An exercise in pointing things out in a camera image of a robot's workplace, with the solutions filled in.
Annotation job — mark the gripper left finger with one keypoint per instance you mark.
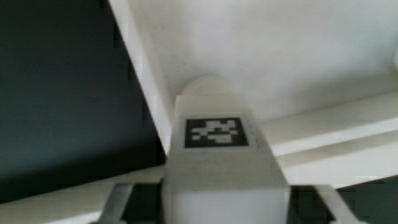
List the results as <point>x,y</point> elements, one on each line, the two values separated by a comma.
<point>134,204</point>

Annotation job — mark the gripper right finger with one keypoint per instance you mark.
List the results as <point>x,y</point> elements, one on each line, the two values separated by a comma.
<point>319,207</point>

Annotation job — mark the white table leg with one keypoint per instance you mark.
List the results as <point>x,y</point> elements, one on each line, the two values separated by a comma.
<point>224,185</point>

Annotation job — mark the white square table top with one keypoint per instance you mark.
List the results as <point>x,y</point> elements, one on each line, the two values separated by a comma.
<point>303,50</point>

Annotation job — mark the white U-shaped fence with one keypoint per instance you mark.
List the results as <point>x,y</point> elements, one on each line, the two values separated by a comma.
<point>352,164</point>

